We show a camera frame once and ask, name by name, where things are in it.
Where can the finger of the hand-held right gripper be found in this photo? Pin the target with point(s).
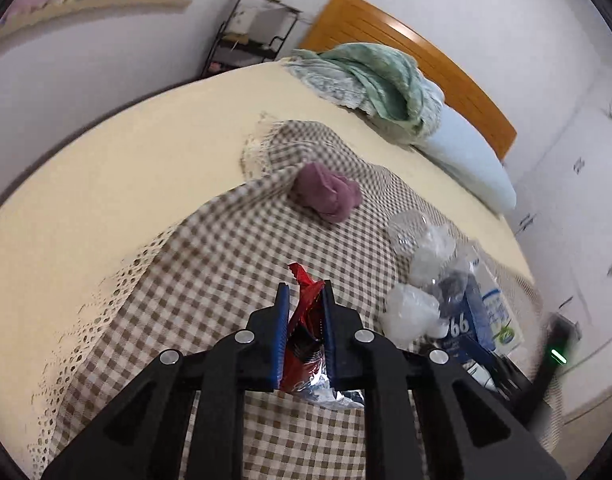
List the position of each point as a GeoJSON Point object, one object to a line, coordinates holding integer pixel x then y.
{"type": "Point", "coordinates": [506, 379]}

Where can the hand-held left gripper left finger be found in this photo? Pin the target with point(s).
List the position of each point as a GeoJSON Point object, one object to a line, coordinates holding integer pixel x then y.
{"type": "Point", "coordinates": [281, 335]}

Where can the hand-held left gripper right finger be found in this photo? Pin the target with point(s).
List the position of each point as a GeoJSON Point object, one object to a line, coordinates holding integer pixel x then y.
{"type": "Point", "coordinates": [331, 340]}

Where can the red snack packet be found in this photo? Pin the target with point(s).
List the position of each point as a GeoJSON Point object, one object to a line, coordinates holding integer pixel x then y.
{"type": "Point", "coordinates": [306, 330]}

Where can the white milk carton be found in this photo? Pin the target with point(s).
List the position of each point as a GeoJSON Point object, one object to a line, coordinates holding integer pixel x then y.
{"type": "Point", "coordinates": [503, 320]}

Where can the blue box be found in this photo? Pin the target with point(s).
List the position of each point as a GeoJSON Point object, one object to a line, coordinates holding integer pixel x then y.
{"type": "Point", "coordinates": [473, 320]}

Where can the crumpled clear plastic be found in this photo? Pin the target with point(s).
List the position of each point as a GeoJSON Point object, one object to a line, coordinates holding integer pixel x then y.
{"type": "Point", "coordinates": [408, 310]}

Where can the brown checked blanket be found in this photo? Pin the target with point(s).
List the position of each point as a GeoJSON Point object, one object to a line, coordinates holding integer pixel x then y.
{"type": "Point", "coordinates": [211, 260]}

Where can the clear plastic cup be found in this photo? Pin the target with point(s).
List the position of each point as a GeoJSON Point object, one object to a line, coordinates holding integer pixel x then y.
{"type": "Point", "coordinates": [408, 230]}

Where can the purple cloth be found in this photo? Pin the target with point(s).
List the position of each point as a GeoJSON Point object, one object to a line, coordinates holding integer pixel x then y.
{"type": "Point", "coordinates": [328, 195]}

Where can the white built-in wardrobe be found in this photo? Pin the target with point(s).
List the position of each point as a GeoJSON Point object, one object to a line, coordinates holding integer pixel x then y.
{"type": "Point", "coordinates": [586, 185]}

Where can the light blue pillow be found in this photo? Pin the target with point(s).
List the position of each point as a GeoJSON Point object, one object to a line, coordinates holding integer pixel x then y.
{"type": "Point", "coordinates": [466, 160]}

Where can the wooden bed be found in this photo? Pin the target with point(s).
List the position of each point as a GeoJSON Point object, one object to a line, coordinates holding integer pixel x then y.
{"type": "Point", "coordinates": [111, 160]}

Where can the green floral quilt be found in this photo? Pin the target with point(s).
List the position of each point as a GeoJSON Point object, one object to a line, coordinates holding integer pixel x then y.
{"type": "Point", "coordinates": [381, 85]}

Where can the black trolley rack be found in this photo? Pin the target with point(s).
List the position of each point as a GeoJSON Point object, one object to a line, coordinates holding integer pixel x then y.
{"type": "Point", "coordinates": [246, 42]}

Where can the wooden headboard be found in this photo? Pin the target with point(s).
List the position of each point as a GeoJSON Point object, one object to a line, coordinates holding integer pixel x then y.
{"type": "Point", "coordinates": [436, 60]}

